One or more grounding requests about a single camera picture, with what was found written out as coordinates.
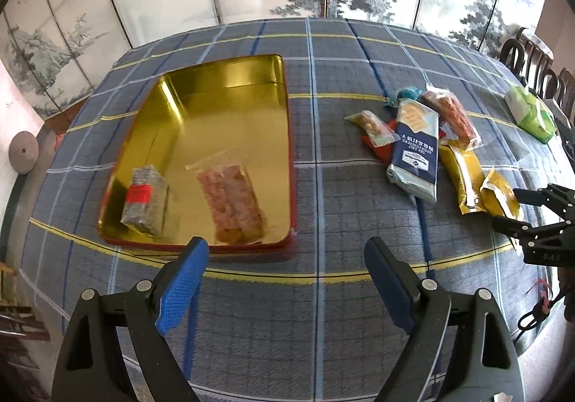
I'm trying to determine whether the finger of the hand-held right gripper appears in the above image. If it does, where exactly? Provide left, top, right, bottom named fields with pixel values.
left=513, top=185, right=575, bottom=218
left=492, top=216, right=575, bottom=248

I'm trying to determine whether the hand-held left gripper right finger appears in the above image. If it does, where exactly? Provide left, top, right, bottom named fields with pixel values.
left=363, top=236, right=526, bottom=402

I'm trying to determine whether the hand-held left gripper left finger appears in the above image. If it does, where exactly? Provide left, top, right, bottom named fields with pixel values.
left=51, top=236, right=210, bottom=402

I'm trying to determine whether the small yellow snack packet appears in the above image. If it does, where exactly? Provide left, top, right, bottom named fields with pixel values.
left=480, top=166, right=525, bottom=250

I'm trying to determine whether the large yellow snack packet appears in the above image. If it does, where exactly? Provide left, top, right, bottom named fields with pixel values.
left=438, top=139, right=488, bottom=215

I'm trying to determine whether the golden tin box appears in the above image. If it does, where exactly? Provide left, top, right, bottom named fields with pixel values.
left=96, top=54, right=298, bottom=255

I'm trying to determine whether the green tissue pack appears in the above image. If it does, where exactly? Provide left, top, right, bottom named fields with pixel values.
left=504, top=85, right=558, bottom=144

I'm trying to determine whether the grey packet with red label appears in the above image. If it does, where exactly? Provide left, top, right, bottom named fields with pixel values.
left=120, top=165, right=170, bottom=236

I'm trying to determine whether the clear packet of pink snack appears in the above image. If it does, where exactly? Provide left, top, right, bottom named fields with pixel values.
left=185, top=151, right=269, bottom=245

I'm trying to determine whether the clear packet of red snack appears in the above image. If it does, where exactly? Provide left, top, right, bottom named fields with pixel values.
left=420, top=85, right=482, bottom=150

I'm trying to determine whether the blue and white cracker packet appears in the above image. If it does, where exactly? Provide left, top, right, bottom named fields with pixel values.
left=387, top=99, right=438, bottom=204

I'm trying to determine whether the blue plaid tablecloth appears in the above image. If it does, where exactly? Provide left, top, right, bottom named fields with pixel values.
left=22, top=18, right=567, bottom=402

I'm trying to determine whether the teal wrapped candy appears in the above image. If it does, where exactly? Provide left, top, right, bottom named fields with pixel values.
left=385, top=87, right=425, bottom=108

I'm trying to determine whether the small clear packet orange snack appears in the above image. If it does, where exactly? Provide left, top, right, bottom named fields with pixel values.
left=345, top=110, right=400, bottom=147

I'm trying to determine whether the wooden furniture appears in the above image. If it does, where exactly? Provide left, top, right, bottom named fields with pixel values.
left=0, top=263, right=50, bottom=342

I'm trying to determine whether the red and black cord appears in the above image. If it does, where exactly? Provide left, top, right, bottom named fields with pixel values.
left=516, top=278, right=560, bottom=340

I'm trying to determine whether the round grey wall disc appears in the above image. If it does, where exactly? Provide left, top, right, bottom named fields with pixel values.
left=9, top=130, right=39, bottom=174

